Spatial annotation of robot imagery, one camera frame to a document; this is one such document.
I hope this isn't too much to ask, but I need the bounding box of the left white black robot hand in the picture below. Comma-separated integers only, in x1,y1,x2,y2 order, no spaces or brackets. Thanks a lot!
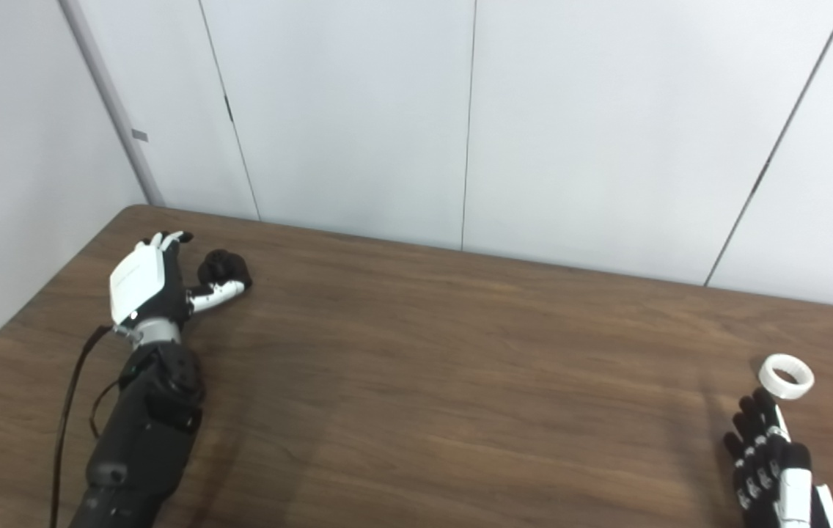
109,231,249,328

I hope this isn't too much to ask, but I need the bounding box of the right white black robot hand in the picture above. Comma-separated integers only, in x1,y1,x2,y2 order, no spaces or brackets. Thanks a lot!
724,388,833,528

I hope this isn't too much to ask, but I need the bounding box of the round black part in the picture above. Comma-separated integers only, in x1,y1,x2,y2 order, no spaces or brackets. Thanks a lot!
197,249,253,291

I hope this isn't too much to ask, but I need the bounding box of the white ring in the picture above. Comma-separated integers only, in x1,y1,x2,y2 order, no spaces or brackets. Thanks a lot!
757,353,815,401

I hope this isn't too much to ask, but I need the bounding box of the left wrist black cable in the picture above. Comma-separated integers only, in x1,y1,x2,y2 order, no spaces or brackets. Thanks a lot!
49,325,115,528

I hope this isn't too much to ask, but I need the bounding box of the grey wall corner trim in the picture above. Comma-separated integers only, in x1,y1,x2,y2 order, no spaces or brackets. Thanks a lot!
57,0,166,208

